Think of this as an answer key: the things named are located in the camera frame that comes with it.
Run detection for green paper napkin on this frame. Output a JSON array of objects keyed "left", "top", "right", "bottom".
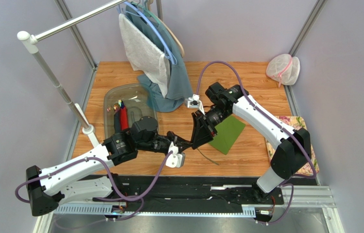
[{"left": 209, "top": 116, "right": 246, "bottom": 155}]

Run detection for silver fork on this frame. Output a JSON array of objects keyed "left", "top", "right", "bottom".
[{"left": 197, "top": 149, "right": 220, "bottom": 166}]

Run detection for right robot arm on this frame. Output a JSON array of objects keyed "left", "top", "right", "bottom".
[{"left": 185, "top": 82, "right": 313, "bottom": 203}]

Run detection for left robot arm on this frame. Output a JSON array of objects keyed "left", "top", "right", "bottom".
[{"left": 15, "top": 116, "right": 194, "bottom": 216}]

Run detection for blue-grey hanging shirt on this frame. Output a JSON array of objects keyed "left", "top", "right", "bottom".
[{"left": 122, "top": 6, "right": 193, "bottom": 113}]

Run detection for clear plastic container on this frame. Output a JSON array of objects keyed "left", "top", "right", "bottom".
[{"left": 104, "top": 83, "right": 157, "bottom": 138}]

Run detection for iridescent utensil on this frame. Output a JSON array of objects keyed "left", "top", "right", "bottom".
[{"left": 106, "top": 100, "right": 125, "bottom": 112}]

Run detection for wooden clothes hanger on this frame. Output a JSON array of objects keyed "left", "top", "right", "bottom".
[{"left": 156, "top": 0, "right": 185, "bottom": 58}]

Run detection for grey hanging towel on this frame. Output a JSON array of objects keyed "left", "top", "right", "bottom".
[{"left": 119, "top": 14, "right": 170, "bottom": 98}]

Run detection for blue clothes hanger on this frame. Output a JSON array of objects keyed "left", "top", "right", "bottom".
[{"left": 118, "top": 1, "right": 177, "bottom": 65}]

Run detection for white mesh laundry bag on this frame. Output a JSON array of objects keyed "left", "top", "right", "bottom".
[{"left": 265, "top": 54, "right": 301, "bottom": 87}]

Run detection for green clothes hanger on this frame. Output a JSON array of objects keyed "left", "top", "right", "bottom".
[{"left": 137, "top": 0, "right": 163, "bottom": 24}]

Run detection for metal clothes rack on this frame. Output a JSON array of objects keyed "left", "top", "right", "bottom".
[{"left": 17, "top": 0, "right": 125, "bottom": 147}]

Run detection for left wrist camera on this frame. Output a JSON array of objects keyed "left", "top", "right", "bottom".
[{"left": 165, "top": 142, "right": 185, "bottom": 168}]

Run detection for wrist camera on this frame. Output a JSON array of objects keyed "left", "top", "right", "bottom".
[
  {"left": 165, "top": 142, "right": 185, "bottom": 168},
  {"left": 184, "top": 94, "right": 205, "bottom": 115}
]

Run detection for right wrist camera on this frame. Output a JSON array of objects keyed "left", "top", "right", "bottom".
[{"left": 184, "top": 94, "right": 205, "bottom": 115}]

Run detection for red handled utensil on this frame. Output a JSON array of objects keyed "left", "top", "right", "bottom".
[{"left": 120, "top": 106, "right": 129, "bottom": 130}]

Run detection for dark blue handled utensil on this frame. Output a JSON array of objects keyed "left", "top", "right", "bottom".
[{"left": 114, "top": 110, "right": 121, "bottom": 133}]

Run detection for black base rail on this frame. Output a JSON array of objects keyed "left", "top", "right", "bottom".
[{"left": 83, "top": 174, "right": 318, "bottom": 215}]

